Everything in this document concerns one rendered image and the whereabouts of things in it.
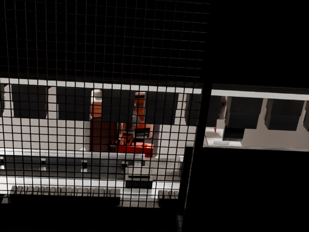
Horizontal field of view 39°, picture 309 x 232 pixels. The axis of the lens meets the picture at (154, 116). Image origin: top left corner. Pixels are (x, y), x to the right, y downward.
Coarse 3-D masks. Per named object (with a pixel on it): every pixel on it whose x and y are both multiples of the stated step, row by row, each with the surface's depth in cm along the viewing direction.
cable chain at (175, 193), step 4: (160, 192) 183; (164, 192) 184; (168, 192) 185; (172, 192) 184; (176, 192) 184; (160, 196) 181; (164, 196) 182; (168, 196) 182; (172, 196) 182; (176, 196) 182; (160, 200) 180; (164, 200) 181; (168, 200) 181; (172, 200) 181; (176, 200) 181; (160, 204) 181; (164, 204) 181; (168, 204) 182; (172, 204) 182; (176, 204) 182
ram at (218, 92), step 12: (36, 84) 196; (48, 84) 196; (60, 84) 196; (72, 84) 197; (96, 84) 198; (108, 84) 198; (240, 96) 205; (252, 96) 205; (264, 96) 206; (276, 96) 206; (288, 96) 207; (300, 96) 207
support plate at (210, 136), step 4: (208, 128) 248; (208, 132) 244; (212, 132) 244; (216, 132) 245; (220, 132) 245; (208, 136) 240; (212, 136) 240; (216, 136) 240; (220, 136) 241; (208, 140) 235; (212, 140) 236; (216, 140) 236; (220, 140) 237; (208, 144) 232; (212, 144) 232; (232, 144) 234; (236, 144) 234; (240, 144) 235
